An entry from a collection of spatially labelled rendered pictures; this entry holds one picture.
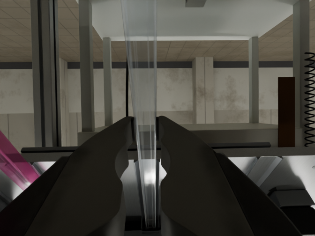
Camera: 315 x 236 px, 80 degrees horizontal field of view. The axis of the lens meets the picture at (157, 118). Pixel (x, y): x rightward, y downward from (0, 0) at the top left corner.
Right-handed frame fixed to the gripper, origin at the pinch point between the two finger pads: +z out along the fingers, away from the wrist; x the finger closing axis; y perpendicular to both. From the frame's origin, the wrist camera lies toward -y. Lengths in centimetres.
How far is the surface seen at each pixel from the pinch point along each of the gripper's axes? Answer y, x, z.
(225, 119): 173, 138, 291
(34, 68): 5.0, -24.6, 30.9
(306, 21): -3, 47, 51
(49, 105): 11.9, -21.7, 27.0
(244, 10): -6, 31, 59
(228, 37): 5, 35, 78
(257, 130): 25, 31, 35
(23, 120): 166, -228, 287
